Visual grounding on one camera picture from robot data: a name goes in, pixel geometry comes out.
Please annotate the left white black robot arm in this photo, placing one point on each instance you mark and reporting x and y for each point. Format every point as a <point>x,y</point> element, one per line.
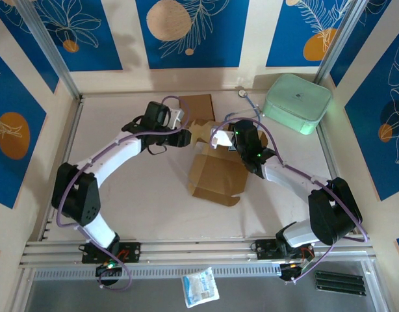
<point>115,159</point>

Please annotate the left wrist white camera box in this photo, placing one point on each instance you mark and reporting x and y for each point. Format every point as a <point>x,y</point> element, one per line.
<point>177,117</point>

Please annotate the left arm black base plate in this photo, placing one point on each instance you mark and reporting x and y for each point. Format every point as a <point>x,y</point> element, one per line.
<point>131,252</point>

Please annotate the aluminium corner post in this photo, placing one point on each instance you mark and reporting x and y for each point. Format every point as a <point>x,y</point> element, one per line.
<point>342,39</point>
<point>51,48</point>

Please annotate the blue white plastic packet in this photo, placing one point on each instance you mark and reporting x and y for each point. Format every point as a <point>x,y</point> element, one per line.
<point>199,286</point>

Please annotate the brown cardboard mailer box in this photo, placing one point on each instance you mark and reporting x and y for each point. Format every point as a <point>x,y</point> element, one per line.
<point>215,175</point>
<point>199,107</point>

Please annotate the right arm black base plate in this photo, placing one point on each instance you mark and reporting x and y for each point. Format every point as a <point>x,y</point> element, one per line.
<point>264,250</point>

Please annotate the blue stethoscope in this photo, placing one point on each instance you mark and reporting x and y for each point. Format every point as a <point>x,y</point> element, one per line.
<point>242,94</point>

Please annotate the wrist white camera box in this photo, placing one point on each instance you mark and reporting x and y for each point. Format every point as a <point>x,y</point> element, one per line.
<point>223,138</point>
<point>177,117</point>

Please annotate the black ridged block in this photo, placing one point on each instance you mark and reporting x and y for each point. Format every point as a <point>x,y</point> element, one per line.
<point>339,282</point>

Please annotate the mint green zip case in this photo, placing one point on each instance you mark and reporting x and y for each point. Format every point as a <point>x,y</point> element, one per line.
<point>297,100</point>

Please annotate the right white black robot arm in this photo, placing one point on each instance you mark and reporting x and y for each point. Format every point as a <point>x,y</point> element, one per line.
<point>329,211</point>

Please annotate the small black electronics board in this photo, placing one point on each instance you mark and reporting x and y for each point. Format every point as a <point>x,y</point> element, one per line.
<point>288,271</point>
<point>108,269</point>

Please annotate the aluminium rail frame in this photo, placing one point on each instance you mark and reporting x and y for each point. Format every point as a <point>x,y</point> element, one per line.
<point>199,252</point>

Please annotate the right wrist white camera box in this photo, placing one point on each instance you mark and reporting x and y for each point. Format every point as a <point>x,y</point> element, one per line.
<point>223,138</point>

